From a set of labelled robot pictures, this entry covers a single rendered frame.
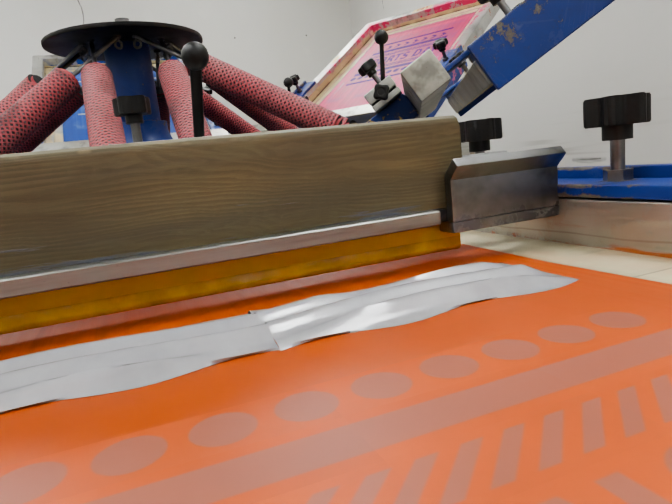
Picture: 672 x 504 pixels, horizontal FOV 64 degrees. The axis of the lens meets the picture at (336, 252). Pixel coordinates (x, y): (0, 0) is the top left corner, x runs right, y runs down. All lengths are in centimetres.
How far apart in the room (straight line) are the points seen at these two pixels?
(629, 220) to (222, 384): 29
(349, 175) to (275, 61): 438
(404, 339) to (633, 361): 9
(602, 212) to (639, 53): 226
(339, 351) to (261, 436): 7
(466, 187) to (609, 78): 238
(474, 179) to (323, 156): 11
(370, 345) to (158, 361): 9
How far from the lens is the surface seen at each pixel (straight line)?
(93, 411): 23
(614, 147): 44
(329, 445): 17
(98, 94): 93
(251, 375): 23
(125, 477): 18
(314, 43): 488
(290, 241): 34
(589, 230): 43
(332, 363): 23
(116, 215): 34
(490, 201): 41
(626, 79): 270
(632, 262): 38
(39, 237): 34
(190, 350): 26
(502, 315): 28
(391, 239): 39
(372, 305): 28
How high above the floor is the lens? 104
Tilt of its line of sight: 10 degrees down
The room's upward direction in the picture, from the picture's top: 6 degrees counter-clockwise
